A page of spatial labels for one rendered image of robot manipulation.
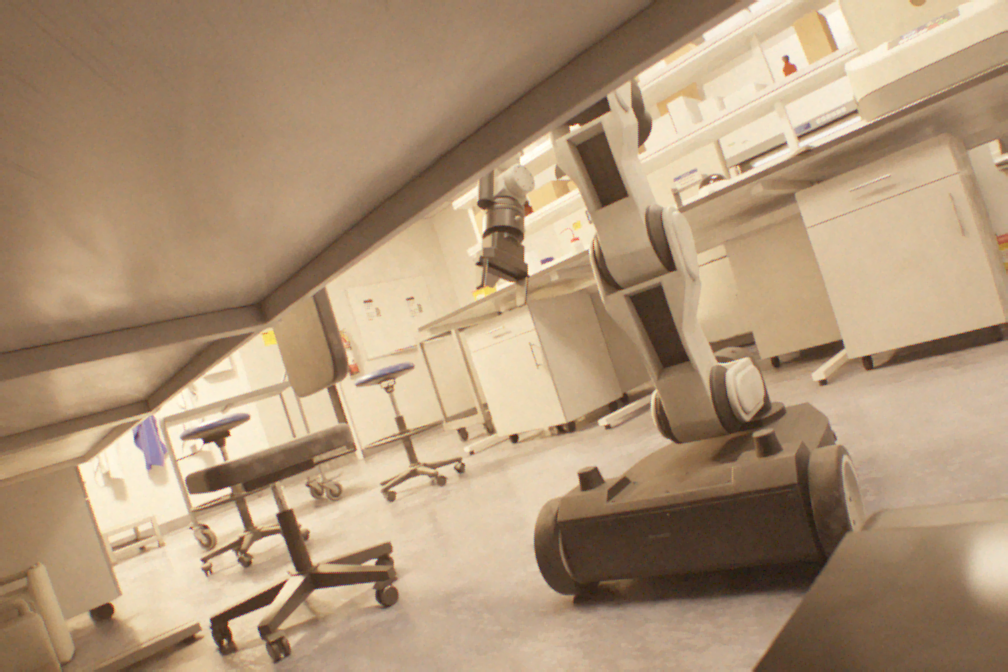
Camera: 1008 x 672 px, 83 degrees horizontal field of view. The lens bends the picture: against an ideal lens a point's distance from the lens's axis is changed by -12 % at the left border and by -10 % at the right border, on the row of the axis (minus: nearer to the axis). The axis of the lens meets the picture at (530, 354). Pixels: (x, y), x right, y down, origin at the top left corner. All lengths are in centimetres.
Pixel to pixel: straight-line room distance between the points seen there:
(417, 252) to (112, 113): 800
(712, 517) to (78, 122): 97
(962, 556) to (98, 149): 55
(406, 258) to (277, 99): 781
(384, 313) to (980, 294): 651
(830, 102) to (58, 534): 522
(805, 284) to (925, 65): 136
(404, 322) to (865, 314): 615
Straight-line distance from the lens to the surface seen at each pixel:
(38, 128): 51
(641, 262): 124
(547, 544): 124
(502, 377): 385
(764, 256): 357
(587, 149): 132
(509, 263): 126
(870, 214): 267
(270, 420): 690
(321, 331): 177
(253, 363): 696
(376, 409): 752
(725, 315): 550
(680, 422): 131
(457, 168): 72
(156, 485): 659
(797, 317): 355
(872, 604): 19
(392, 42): 50
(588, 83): 60
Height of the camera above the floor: 49
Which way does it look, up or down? level
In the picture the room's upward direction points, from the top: 18 degrees counter-clockwise
